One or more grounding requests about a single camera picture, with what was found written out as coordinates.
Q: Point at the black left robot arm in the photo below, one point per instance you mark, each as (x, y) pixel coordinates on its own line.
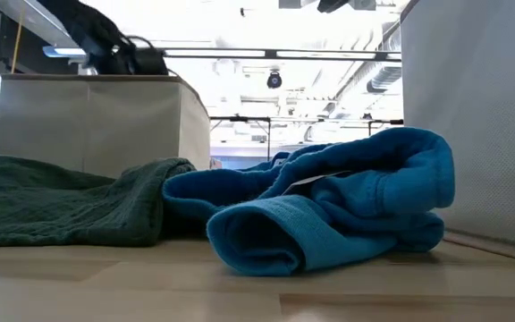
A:
(92, 36)

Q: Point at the dark green garment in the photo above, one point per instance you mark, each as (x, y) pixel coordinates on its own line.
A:
(61, 201)

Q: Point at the overhead black rig bar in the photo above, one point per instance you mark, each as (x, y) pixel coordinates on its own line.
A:
(284, 54)

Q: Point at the bright blue garment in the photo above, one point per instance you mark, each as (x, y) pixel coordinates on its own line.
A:
(329, 214)

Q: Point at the beige fabric storage box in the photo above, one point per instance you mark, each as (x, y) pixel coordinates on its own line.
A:
(101, 121)
(481, 121)

